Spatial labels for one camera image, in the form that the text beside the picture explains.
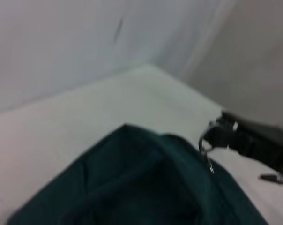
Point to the dark teal lunch bag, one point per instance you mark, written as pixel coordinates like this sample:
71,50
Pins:
136,182

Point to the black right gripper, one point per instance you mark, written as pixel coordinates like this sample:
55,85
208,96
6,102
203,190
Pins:
261,143

